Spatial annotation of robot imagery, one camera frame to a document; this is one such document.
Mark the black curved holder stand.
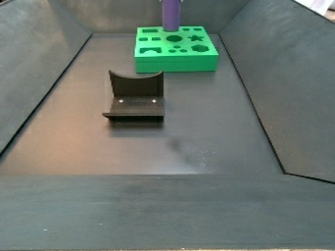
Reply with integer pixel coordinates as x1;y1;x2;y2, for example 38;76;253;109
102;71;166;120

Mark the purple cylinder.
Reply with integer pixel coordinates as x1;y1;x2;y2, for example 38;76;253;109
162;0;181;31

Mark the green foam shape board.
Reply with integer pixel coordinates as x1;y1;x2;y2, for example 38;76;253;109
134;26;219;73

